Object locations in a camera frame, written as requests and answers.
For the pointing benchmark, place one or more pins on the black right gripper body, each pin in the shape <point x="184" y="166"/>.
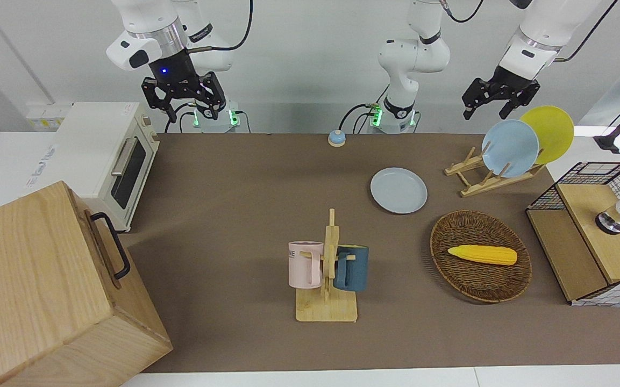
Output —
<point x="172" y="72"/>

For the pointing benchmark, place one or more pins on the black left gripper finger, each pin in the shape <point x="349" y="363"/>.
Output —
<point x="468" y="105"/>
<point x="511" y="107"/>

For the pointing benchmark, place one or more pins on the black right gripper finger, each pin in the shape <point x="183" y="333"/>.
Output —
<point x="151" y="97"/>
<point x="217" y="97"/>

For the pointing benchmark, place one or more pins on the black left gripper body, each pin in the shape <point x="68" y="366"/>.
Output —
<point x="506" y="85"/>

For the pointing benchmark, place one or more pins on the gray plate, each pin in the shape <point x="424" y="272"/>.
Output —
<point x="398" y="191"/>

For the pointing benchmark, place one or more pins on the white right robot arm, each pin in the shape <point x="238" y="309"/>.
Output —
<point x="143" y="16"/>

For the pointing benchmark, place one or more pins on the light blue plate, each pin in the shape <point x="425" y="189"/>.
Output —
<point x="508" y="148"/>

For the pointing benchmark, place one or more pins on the yellow plate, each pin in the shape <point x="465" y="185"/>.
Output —
<point x="554" y="129"/>

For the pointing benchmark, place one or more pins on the wooden plate rack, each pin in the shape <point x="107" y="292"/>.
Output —
<point x="482" y="185"/>

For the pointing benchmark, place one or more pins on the white toaster oven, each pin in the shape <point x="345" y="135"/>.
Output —
<point x="94" y="140"/>

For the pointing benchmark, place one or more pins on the blue service bell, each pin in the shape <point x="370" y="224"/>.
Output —
<point x="336" y="138"/>

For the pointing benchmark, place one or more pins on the brown table mat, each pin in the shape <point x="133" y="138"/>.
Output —
<point x="223" y="242"/>

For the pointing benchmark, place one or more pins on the yellow corn cob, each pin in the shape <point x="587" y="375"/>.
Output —
<point x="482" y="255"/>

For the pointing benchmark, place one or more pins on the brown wicker basket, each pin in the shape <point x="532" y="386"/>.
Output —
<point x="476" y="282"/>

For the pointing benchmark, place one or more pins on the pink mug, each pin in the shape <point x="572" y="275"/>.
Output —
<point x="304" y="266"/>

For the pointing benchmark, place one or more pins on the dark blue mug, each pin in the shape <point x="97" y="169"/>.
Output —
<point x="354" y="269"/>

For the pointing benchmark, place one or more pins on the wooden cabinet box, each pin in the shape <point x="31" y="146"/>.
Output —
<point x="30" y="290"/>

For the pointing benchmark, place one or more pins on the wooden mug tree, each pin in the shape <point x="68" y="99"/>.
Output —
<point x="326" y="309"/>

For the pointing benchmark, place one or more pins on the white wall socket strip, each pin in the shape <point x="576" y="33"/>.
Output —
<point x="46" y="115"/>

